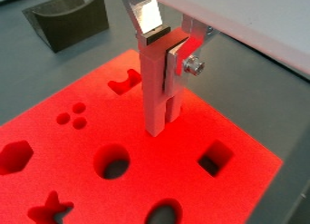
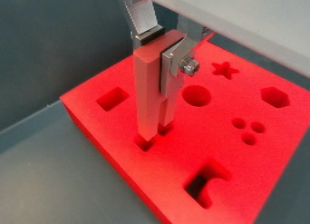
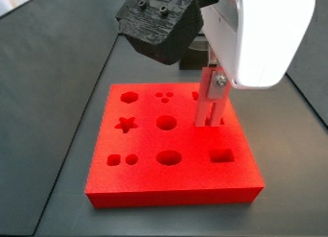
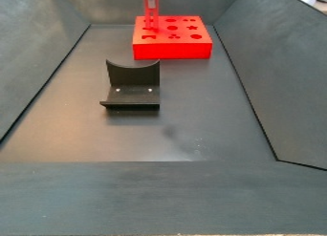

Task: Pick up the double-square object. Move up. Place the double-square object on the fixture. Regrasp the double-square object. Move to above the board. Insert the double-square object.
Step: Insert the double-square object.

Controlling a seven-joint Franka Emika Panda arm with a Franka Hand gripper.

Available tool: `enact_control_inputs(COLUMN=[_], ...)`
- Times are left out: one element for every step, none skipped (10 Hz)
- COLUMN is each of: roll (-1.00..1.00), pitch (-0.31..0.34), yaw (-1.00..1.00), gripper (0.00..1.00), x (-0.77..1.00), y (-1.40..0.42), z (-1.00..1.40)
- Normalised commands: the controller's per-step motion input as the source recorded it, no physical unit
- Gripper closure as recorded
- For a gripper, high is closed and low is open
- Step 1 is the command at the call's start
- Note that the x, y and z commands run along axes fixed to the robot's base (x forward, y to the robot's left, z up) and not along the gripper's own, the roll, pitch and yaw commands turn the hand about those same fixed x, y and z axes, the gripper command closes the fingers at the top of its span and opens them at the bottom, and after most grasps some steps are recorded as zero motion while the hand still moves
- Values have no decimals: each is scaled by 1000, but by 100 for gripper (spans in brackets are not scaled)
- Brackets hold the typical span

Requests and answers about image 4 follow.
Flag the red double-square peg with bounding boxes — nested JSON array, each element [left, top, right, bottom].
[[143, 0, 159, 31]]

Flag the black regrasp fixture stand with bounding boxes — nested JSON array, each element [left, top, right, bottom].
[[100, 60, 161, 109]]

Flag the red shape-sorting board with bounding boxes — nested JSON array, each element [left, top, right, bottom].
[[134, 15, 214, 60]]

